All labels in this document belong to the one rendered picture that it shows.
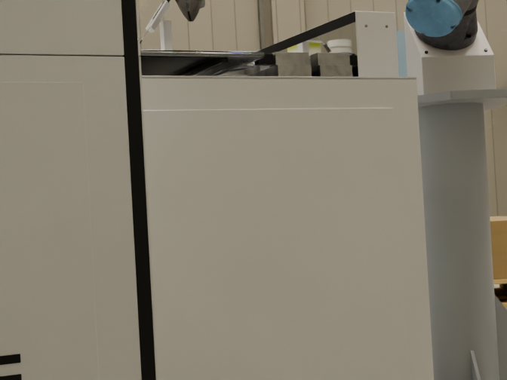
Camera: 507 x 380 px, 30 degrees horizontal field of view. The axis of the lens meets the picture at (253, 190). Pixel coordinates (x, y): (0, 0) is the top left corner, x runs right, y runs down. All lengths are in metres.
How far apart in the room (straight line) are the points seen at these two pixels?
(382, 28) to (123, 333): 0.86
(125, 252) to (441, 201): 1.05
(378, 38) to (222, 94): 0.39
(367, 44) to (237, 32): 6.98
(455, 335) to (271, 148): 0.79
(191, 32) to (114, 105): 7.43
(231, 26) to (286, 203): 7.20
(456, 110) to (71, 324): 1.20
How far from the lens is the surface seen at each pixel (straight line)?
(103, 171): 1.39
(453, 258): 2.27
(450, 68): 2.29
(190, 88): 1.66
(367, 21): 1.92
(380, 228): 1.81
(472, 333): 2.29
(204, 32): 8.84
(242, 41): 8.86
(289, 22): 8.85
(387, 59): 1.93
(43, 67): 1.39
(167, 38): 2.34
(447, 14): 2.10
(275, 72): 2.01
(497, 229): 4.87
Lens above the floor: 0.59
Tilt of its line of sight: 1 degrees up
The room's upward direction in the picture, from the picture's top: 3 degrees counter-clockwise
